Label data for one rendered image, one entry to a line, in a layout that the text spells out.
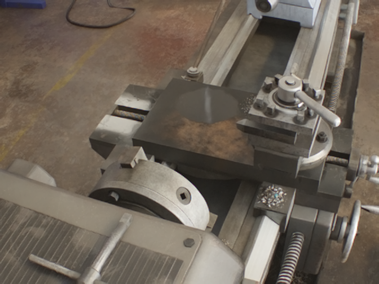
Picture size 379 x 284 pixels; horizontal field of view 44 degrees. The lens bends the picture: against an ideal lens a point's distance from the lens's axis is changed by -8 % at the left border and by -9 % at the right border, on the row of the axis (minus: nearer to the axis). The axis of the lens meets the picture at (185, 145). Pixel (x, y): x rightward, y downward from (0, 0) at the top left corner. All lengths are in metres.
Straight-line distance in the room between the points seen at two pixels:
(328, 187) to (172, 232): 0.78
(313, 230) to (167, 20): 2.83
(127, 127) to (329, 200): 0.67
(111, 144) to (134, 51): 2.13
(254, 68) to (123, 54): 1.68
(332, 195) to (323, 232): 0.12
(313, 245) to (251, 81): 0.81
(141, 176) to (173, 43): 2.77
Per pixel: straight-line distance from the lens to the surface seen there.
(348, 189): 1.70
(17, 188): 0.84
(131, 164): 0.99
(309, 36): 2.17
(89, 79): 3.43
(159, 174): 0.98
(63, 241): 0.74
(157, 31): 3.87
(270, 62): 2.16
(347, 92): 2.60
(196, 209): 0.99
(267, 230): 1.35
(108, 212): 0.76
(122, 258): 0.70
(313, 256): 1.57
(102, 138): 1.59
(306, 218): 1.44
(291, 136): 1.24
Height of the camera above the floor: 1.91
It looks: 43 degrees down
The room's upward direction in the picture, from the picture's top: 4 degrees counter-clockwise
